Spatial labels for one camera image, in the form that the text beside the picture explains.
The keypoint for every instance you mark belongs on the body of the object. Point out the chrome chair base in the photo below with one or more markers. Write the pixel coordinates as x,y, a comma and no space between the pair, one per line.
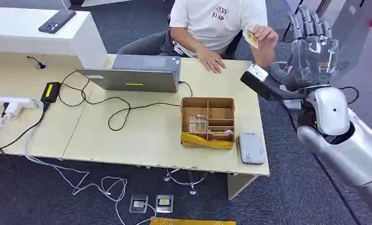
186,181

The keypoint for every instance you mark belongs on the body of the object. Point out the flat lying card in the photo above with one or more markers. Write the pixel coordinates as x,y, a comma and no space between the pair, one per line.
221,133

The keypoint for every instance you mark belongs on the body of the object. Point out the yellow floor mat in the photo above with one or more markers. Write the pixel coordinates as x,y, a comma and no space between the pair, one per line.
192,221

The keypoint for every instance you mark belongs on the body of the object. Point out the black power adapter yellow label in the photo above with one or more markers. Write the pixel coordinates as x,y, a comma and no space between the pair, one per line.
50,92

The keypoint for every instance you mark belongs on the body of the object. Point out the person's left hand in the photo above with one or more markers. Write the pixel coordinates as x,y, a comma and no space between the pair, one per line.
266,38

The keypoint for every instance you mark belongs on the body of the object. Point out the white power strip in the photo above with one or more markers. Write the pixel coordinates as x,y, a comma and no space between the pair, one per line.
17,102

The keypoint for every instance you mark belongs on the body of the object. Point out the wooden compartment box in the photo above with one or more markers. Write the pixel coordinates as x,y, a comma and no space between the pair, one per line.
218,113

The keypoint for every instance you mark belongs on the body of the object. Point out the white plug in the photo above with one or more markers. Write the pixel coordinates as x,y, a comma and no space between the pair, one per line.
11,110

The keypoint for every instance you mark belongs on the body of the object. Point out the yellowish printed card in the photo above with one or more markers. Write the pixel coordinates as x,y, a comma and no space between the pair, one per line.
252,39

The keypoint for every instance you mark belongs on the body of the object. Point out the person's right hand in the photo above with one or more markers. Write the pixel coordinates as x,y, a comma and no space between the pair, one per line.
210,60

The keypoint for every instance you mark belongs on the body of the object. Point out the floor socket yellow insert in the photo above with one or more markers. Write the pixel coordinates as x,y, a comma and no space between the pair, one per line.
164,203

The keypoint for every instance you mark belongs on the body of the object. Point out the desk leg panel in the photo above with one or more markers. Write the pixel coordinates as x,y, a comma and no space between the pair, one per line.
239,184

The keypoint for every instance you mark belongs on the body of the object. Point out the yellow tape strip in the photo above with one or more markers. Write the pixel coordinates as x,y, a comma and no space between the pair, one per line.
204,141

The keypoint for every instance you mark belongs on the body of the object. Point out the floor socket white insert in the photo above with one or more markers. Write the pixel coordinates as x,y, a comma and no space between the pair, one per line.
138,204

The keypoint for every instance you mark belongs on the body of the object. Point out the white card reader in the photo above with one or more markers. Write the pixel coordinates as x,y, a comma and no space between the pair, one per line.
251,149

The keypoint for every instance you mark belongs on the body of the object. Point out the dark smartphone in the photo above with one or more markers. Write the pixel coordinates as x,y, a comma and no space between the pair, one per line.
57,21

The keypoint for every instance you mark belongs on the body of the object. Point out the clear sleeved card stack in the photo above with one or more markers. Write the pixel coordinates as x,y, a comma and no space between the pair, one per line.
197,124

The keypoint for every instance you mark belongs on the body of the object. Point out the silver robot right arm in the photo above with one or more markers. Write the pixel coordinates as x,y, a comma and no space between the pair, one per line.
350,155

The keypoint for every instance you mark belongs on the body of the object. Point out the person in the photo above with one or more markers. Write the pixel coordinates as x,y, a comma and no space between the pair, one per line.
217,28

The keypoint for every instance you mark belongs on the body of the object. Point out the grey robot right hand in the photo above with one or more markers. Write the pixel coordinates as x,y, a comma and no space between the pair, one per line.
316,62

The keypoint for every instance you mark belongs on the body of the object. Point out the grey laptop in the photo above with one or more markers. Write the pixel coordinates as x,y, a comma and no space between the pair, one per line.
133,76

